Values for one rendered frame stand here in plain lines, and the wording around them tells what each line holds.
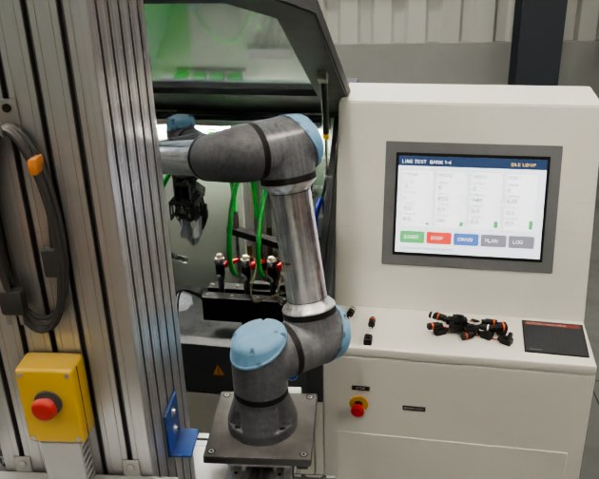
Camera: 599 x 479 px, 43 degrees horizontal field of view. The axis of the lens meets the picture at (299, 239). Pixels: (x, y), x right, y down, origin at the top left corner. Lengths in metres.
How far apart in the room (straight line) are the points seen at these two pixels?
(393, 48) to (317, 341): 4.59
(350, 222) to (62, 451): 1.18
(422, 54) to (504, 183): 3.97
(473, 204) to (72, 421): 1.31
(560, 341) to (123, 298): 1.32
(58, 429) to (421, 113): 1.32
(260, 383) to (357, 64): 4.67
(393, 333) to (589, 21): 4.44
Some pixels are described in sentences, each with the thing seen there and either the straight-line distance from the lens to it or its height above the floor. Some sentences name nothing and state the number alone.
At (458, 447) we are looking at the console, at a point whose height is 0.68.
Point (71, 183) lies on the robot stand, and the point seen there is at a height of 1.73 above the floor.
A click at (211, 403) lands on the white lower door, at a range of 2.23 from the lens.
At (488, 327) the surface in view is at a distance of 2.09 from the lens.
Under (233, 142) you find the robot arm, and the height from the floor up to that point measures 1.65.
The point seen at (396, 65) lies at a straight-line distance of 6.04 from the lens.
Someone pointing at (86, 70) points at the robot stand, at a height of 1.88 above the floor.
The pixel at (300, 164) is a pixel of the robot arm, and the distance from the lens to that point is 1.50.
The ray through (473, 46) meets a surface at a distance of 6.06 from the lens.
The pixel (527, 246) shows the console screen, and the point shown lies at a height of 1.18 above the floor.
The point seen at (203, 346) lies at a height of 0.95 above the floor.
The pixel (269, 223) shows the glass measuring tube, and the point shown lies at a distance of 2.46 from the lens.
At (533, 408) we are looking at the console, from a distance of 2.11.
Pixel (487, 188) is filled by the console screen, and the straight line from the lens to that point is 2.13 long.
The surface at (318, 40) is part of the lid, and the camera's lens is 1.74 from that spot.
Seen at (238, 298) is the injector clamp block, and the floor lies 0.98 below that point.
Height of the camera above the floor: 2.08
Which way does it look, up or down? 25 degrees down
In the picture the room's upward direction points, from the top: 2 degrees counter-clockwise
